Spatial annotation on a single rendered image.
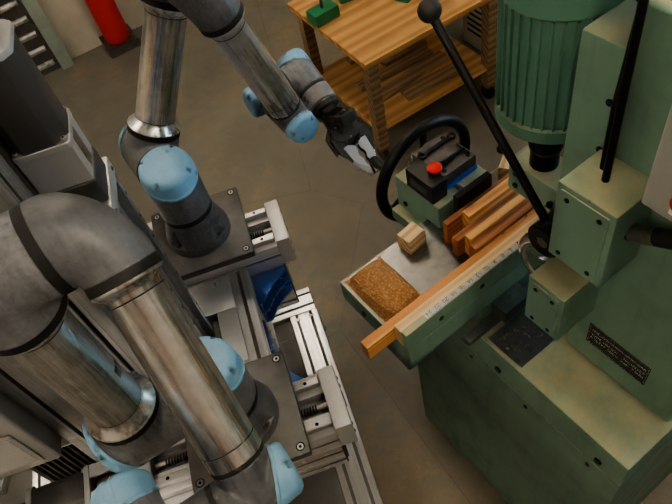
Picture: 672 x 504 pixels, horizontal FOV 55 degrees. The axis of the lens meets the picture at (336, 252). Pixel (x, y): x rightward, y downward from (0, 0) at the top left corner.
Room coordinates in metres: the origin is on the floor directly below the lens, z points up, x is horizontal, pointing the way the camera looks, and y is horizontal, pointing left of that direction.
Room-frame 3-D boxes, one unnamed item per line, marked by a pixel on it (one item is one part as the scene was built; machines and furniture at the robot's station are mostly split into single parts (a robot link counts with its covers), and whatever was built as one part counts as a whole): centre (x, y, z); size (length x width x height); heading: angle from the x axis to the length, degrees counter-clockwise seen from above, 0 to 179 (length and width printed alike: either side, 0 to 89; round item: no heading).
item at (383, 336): (0.70, -0.31, 0.92); 0.67 x 0.02 x 0.04; 114
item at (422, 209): (0.89, -0.25, 0.91); 0.15 x 0.14 x 0.09; 114
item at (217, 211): (1.05, 0.30, 0.87); 0.15 x 0.15 x 0.10
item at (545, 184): (0.73, -0.40, 1.03); 0.14 x 0.07 x 0.09; 24
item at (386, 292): (0.69, -0.07, 0.92); 0.14 x 0.09 x 0.04; 24
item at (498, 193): (0.80, -0.34, 0.94); 0.18 x 0.02 x 0.07; 114
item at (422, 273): (0.81, -0.29, 0.87); 0.61 x 0.30 x 0.06; 114
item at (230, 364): (0.56, 0.27, 0.98); 0.13 x 0.12 x 0.14; 109
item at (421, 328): (0.68, -0.35, 0.93); 0.60 x 0.02 x 0.06; 114
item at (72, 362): (0.51, 0.39, 1.19); 0.15 x 0.12 x 0.55; 109
